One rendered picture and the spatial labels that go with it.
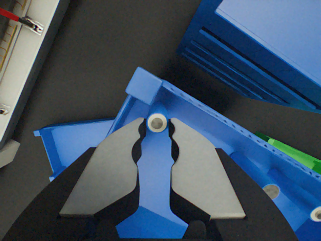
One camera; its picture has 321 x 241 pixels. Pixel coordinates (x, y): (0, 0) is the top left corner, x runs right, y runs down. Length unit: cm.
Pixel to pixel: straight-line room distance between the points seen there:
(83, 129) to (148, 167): 50
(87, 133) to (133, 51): 35
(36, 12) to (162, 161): 52
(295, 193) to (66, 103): 67
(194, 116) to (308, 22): 23
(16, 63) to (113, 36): 29
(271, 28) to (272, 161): 19
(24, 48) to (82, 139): 34
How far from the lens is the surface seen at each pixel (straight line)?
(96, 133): 67
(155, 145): 20
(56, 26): 69
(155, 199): 24
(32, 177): 90
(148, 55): 59
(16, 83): 64
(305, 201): 22
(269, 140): 66
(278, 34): 32
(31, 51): 61
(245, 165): 20
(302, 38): 34
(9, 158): 88
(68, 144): 74
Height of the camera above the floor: 59
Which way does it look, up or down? 75 degrees down
